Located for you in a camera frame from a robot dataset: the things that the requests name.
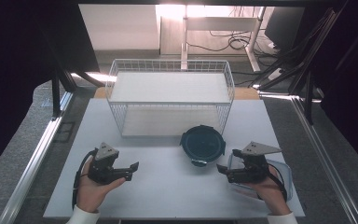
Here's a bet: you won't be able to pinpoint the dark monitor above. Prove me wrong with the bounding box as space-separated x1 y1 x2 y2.
264 7 306 52

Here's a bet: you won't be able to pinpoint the person's right hand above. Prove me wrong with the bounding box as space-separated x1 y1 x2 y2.
245 165 292 217

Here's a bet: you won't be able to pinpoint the round container with blue lid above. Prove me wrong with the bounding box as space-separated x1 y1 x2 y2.
179 124 227 168

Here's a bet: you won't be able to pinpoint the wooden board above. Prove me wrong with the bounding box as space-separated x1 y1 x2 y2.
92 86 261 101

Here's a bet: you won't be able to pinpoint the white wire rack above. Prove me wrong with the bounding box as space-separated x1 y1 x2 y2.
104 59 236 138

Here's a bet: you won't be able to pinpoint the hand-held gripper black cable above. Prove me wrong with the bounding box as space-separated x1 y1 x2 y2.
71 148 99 210
268 172 289 202

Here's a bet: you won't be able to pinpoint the black cables on floor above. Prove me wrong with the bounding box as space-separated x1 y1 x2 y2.
186 29 282 59

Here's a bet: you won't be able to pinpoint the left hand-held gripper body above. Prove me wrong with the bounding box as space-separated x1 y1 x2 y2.
88 142 123 185

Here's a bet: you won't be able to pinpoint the black metal stand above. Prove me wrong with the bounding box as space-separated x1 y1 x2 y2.
251 8 348 126
38 27 106 121

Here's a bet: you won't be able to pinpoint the left hand-held gripper black cable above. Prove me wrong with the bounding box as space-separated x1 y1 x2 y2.
71 148 99 210

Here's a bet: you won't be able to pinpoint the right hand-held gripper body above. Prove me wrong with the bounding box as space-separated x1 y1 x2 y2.
227 141 282 185

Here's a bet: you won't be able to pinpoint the white desk frame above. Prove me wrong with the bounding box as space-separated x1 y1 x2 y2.
181 5 267 73

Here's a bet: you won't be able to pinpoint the aluminium rail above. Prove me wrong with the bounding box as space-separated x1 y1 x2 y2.
256 91 358 224
0 91 76 224

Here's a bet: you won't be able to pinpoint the right hand-held gripper black cable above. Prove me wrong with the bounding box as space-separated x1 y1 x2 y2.
268 172 289 202

